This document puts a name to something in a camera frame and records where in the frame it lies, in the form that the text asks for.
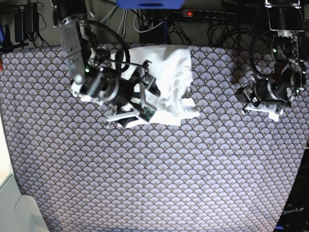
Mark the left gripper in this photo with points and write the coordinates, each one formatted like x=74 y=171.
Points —
x=265 y=97

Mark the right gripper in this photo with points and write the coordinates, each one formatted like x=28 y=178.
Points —
x=118 y=92

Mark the white T-shirt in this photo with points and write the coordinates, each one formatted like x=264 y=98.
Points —
x=171 y=66

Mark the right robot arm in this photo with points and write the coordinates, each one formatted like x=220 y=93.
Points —
x=98 y=78

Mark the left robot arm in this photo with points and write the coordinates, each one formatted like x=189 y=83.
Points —
x=285 y=19

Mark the fan-patterned table cloth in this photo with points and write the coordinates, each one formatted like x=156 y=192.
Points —
x=219 y=172

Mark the blue box at top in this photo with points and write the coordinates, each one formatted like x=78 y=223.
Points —
x=150 y=4

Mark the black power strip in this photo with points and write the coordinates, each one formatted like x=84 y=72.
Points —
x=205 y=14

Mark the black device left background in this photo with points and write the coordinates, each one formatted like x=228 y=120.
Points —
x=26 y=23

